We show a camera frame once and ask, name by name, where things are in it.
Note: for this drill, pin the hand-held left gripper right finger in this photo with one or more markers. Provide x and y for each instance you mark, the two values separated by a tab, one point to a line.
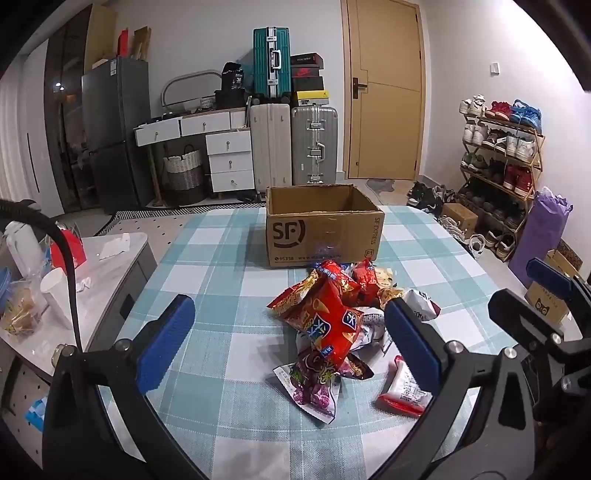
413	341

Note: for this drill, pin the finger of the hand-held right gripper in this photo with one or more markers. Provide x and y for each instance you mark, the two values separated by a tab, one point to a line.
517	314
549	272

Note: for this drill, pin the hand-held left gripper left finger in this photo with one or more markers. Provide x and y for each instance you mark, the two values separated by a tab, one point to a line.
166	337

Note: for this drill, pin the white black snack packet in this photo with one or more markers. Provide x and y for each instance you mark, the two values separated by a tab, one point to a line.
422	304

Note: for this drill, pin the red white snack packet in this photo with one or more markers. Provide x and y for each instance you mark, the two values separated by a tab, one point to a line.
399	390

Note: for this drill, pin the red gold snack packet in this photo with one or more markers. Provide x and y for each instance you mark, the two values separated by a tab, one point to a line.
369	279

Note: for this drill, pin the large red chip bag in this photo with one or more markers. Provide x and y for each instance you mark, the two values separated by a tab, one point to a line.
332	323

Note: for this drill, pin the purple white snack bag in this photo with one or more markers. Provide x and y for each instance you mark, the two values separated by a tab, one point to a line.
314	387

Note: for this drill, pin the noodle print snack bag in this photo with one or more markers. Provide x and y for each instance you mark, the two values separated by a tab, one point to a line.
295	295

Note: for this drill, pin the cat print cardboard box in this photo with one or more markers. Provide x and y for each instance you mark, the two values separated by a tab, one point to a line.
549	300

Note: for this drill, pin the blue checked tablecloth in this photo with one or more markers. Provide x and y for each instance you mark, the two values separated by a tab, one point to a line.
221	277

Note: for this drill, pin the grey side table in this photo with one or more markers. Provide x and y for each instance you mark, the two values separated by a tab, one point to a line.
111	272

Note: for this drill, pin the white paper slip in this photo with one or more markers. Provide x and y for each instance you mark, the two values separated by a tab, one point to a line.
114	247

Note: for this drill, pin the small brown cardboard box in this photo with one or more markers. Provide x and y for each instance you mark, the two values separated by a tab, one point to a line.
459	219

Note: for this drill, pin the wooden shoe rack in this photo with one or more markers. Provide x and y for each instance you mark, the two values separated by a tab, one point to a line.
538	157

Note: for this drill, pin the white cup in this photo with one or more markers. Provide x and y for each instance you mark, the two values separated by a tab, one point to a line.
57	295

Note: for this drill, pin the dotted rug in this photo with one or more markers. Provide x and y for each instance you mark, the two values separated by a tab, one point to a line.
152	221

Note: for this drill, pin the clear bag of food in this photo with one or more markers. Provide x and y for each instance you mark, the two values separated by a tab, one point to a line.
21	314

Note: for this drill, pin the blue white packet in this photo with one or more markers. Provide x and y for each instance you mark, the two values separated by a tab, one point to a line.
34	413

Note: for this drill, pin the grey door mat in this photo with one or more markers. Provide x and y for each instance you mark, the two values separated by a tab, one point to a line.
381	185

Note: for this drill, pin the woven laundry basket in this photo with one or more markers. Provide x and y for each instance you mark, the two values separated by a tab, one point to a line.
183	175

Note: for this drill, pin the white perforated panel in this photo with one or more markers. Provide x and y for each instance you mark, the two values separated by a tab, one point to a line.
14	397

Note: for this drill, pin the white bottle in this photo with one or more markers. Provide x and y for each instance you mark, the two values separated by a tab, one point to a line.
23	249

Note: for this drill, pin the blue plastic lid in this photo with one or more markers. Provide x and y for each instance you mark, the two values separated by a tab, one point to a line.
3	288

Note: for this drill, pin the white drawer dresser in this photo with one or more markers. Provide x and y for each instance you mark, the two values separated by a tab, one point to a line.
226	143

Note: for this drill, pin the grey refrigerator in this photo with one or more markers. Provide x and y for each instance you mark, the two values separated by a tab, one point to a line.
117	134

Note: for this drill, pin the beige suitcase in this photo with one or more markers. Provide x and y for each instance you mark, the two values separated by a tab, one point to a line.
270	147

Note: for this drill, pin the silver suitcase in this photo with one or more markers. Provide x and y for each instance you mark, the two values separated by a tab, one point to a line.
314	145

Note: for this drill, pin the dark glass cabinet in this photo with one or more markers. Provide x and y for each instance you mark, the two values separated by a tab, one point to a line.
67	115

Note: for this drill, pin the wooden door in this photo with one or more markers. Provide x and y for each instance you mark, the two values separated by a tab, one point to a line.
383	92

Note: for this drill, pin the arched mirror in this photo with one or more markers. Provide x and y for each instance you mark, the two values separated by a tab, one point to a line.
189	90

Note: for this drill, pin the yellow black shoe box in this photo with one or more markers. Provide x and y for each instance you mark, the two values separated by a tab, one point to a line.
311	98

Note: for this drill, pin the black bag white print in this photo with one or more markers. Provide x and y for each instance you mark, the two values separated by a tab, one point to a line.
233	78

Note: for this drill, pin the plain black shoe box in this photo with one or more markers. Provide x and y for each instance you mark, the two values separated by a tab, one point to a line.
308	83

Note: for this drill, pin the slim brown cardboard box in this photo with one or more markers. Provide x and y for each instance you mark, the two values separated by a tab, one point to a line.
142	44

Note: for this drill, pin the teal suitcase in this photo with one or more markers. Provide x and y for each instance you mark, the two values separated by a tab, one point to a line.
271	62

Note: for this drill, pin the red paper bag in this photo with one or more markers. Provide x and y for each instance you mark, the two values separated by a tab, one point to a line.
123	44

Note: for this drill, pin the black shoe box red lettering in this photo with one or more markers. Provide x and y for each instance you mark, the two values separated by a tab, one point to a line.
305	58

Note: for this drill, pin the tall tan cardboard box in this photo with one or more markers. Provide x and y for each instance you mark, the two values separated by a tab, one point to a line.
99	34

